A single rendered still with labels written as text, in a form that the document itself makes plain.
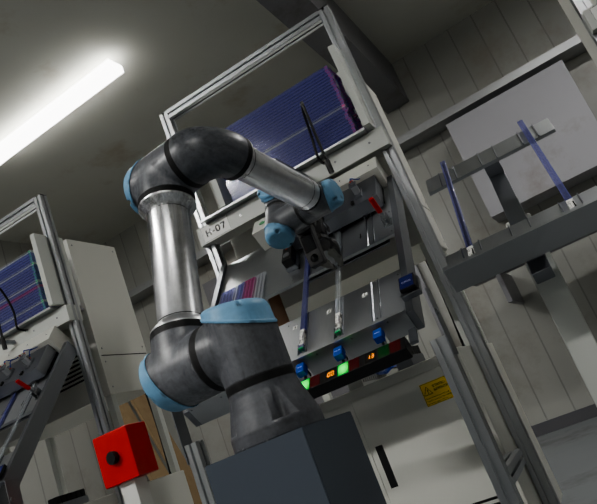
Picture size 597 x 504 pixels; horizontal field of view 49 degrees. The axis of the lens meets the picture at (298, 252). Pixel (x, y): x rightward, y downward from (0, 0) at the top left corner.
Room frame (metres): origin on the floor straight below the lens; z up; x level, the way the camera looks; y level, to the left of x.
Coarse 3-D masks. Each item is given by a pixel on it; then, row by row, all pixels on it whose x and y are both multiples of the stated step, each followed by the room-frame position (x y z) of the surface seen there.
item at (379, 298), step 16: (368, 288) 1.70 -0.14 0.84; (384, 288) 1.67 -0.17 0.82; (352, 304) 1.70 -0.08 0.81; (368, 304) 1.66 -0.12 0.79; (384, 304) 1.62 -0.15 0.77; (400, 304) 1.59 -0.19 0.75; (320, 320) 1.73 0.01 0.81; (352, 320) 1.65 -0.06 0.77; (368, 320) 1.62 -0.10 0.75; (288, 336) 1.76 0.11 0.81; (320, 336) 1.68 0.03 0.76; (336, 336) 1.65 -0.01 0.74; (288, 352) 1.71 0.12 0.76
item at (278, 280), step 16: (384, 192) 1.98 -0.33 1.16; (384, 208) 1.92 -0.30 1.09; (352, 224) 1.96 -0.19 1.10; (368, 224) 1.91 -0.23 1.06; (352, 240) 1.90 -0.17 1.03; (368, 240) 1.85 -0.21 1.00; (384, 240) 1.82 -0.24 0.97; (256, 256) 2.17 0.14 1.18; (272, 256) 2.11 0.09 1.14; (304, 256) 1.99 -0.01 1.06; (352, 256) 1.86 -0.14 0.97; (240, 272) 2.16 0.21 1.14; (256, 272) 2.10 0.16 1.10; (272, 272) 2.04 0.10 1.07; (320, 272) 1.90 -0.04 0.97; (224, 288) 2.15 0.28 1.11; (272, 288) 1.97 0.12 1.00; (288, 288) 1.94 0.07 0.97
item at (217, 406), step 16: (384, 320) 1.55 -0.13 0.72; (400, 320) 1.55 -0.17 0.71; (352, 336) 1.59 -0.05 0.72; (368, 336) 1.59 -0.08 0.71; (400, 336) 1.59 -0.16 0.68; (304, 352) 1.64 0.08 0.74; (320, 352) 1.62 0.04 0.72; (352, 352) 1.63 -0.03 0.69; (320, 368) 1.66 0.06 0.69; (208, 400) 1.74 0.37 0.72; (224, 400) 1.74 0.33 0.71; (208, 416) 1.78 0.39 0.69
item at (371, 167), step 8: (368, 160) 2.00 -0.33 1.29; (376, 160) 1.98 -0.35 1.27; (360, 168) 2.00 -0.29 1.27; (368, 168) 1.97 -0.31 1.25; (376, 168) 1.95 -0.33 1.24; (344, 176) 2.02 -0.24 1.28; (352, 176) 1.99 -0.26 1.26; (360, 176) 1.97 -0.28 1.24; (368, 176) 1.97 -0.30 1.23; (376, 176) 1.97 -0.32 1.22; (384, 176) 1.99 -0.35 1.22; (344, 184) 1.99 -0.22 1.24; (384, 184) 1.99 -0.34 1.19; (256, 224) 2.15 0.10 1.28; (264, 224) 2.11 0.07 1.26; (256, 232) 2.11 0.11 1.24; (264, 232) 2.11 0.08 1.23; (264, 240) 2.13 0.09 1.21; (264, 248) 2.16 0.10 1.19
